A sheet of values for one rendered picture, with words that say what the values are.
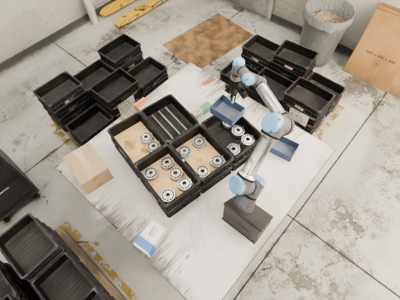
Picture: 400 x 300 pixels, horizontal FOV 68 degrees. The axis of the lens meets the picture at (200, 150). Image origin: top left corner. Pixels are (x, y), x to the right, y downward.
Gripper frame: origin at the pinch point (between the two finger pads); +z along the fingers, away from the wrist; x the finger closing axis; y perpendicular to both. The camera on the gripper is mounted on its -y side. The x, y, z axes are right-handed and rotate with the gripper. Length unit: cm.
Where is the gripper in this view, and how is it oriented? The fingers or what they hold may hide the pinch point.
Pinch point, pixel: (233, 102)
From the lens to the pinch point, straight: 217.8
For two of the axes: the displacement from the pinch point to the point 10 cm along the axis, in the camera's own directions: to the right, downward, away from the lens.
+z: -0.6, 6.1, 7.9
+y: -7.3, -5.6, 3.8
